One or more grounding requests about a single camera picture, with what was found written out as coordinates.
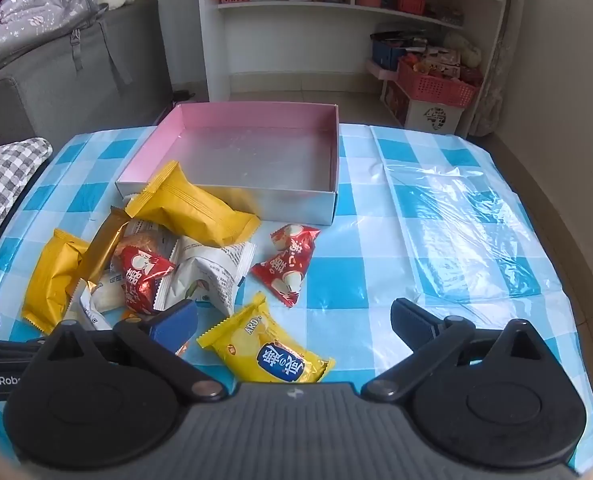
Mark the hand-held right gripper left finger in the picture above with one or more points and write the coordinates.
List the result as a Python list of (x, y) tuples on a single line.
[(176, 324)]

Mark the beige patterned curtain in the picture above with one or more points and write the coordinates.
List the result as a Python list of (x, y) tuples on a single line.
[(494, 85)]

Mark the grey floral backpack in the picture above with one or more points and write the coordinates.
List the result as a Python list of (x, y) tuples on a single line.
[(21, 10)]

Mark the grey checkered cushion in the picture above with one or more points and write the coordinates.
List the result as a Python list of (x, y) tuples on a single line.
[(1, 185)]

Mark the large yellow snack packet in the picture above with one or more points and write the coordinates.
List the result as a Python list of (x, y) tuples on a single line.
[(51, 280), (191, 205)]

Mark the clear cracker packet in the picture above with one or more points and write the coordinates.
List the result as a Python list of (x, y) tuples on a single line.
[(146, 240)]

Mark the white storage box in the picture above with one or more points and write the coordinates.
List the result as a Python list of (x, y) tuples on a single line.
[(426, 115)]

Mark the pink cardboard box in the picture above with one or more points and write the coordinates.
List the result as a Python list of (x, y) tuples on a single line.
[(236, 160)]

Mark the yellow chips packet blue label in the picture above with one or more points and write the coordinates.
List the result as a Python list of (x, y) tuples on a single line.
[(256, 345)]

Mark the blue plastic crate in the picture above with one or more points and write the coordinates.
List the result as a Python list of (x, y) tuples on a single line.
[(384, 57)]

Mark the red snack packet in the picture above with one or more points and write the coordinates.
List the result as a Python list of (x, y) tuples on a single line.
[(286, 260), (139, 280)]

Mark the large white snack packet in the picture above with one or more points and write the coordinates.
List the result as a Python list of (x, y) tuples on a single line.
[(211, 275)]

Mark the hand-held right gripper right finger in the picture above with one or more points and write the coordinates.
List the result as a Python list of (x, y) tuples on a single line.
[(412, 324)]

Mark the white shelf unit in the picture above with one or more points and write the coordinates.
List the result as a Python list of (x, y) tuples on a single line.
[(216, 50)]

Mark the large pink plastic basket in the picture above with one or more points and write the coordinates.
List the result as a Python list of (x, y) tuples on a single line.
[(436, 87)]

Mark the grey sofa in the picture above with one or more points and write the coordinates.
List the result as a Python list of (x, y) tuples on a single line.
[(51, 75)]

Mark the blue checkered tablecloth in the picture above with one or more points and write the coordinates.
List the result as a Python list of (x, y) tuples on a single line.
[(426, 260)]

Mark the small white cake packet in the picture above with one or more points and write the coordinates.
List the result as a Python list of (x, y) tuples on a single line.
[(104, 297)]

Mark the small red basket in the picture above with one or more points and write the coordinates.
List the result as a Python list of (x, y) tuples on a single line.
[(410, 4)]

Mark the brown gold snack packet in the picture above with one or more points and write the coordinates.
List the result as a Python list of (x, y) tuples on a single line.
[(101, 250)]

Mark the pink plastic tray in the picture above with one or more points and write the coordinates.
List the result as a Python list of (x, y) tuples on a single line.
[(379, 71)]

